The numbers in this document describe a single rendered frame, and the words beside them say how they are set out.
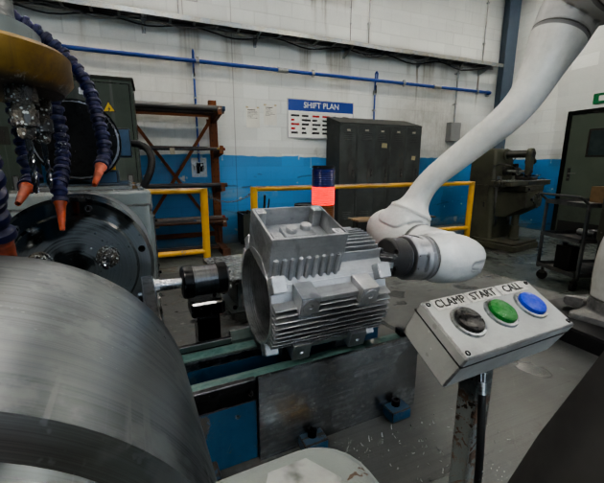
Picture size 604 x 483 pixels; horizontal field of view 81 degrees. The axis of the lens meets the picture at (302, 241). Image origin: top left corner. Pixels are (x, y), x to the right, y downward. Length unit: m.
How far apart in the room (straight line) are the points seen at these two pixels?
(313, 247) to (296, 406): 0.24
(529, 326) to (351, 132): 5.54
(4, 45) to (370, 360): 0.58
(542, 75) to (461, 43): 7.31
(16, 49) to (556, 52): 0.81
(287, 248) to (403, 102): 6.65
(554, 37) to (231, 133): 5.07
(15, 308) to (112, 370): 0.05
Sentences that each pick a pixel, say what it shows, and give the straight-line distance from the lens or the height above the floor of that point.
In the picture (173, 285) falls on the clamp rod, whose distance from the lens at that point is 0.65.
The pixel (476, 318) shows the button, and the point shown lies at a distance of 0.39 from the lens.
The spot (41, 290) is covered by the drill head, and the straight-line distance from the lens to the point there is 0.23.
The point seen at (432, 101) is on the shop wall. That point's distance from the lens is 7.51.
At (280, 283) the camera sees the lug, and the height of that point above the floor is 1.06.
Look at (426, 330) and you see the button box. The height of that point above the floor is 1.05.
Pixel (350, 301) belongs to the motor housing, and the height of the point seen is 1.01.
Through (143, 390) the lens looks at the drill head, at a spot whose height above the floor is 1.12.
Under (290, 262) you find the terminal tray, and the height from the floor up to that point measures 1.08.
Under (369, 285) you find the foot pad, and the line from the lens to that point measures 0.54.
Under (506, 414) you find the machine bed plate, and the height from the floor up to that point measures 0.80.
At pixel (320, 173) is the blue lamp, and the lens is 0.88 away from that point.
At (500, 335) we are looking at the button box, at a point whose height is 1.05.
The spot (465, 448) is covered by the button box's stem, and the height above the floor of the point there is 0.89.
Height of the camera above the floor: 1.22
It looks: 12 degrees down
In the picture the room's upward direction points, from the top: straight up
